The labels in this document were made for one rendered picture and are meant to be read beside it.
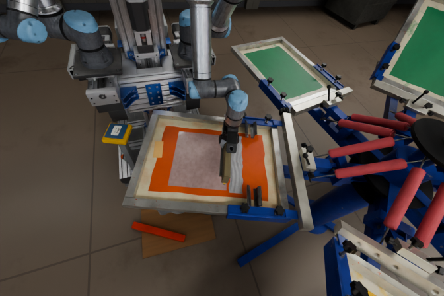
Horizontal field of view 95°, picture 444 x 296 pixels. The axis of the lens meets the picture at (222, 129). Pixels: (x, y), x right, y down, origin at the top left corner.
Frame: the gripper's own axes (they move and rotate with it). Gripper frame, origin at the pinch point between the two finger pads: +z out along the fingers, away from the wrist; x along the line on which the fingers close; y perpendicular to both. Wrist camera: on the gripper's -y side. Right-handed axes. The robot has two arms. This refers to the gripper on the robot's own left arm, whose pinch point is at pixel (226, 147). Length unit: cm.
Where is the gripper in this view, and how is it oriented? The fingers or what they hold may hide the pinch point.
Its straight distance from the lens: 104.9
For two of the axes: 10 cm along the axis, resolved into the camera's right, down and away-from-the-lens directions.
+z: -1.2, 5.8, 8.0
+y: 0.4, -8.0, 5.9
